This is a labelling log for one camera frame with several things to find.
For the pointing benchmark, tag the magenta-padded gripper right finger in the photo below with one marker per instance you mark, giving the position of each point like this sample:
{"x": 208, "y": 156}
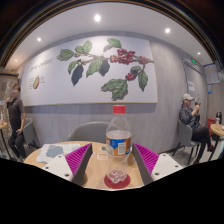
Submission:
{"x": 165, "y": 166}

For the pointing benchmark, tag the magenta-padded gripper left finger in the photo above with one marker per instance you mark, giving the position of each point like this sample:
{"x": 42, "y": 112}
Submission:
{"x": 57, "y": 166}

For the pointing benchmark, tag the clear red-capped drink bottle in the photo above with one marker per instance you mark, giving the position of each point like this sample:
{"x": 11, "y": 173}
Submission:
{"x": 118, "y": 143}

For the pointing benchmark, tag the white and blue paper sheet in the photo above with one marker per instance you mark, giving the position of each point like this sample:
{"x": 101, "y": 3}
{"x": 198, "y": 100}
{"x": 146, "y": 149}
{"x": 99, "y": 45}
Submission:
{"x": 53, "y": 151}

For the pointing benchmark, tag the grey chair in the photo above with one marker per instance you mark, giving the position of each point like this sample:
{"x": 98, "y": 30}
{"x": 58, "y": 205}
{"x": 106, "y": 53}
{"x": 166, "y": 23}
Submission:
{"x": 29, "y": 133}
{"x": 184, "y": 136}

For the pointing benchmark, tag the grey armchair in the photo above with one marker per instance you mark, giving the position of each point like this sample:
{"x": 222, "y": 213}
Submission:
{"x": 88, "y": 131}

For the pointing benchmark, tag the flat round red coaster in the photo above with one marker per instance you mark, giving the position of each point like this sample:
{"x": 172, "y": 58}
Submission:
{"x": 108, "y": 184}

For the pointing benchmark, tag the person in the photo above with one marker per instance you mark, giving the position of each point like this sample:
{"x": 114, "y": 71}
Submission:
{"x": 188, "y": 116}
{"x": 16, "y": 113}

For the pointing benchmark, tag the small round wooden table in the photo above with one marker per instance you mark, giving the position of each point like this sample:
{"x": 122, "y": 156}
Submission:
{"x": 2, "y": 126}

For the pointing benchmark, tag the white paper door notice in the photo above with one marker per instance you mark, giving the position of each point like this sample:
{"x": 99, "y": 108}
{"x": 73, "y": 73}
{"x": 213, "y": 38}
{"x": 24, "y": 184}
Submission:
{"x": 191, "y": 86}

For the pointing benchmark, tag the green exit sign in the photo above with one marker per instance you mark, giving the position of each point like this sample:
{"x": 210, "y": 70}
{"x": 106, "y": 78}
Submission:
{"x": 193, "y": 61}

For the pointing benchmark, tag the ceiling spot lights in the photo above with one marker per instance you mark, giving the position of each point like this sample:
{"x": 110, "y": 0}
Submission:
{"x": 97, "y": 18}

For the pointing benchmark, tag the coffee branch wall mural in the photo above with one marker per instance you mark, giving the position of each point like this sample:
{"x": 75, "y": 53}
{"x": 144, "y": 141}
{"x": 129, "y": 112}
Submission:
{"x": 53, "y": 90}

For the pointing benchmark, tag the white wall notice board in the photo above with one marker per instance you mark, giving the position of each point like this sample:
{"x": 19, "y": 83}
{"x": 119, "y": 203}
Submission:
{"x": 212, "y": 73}

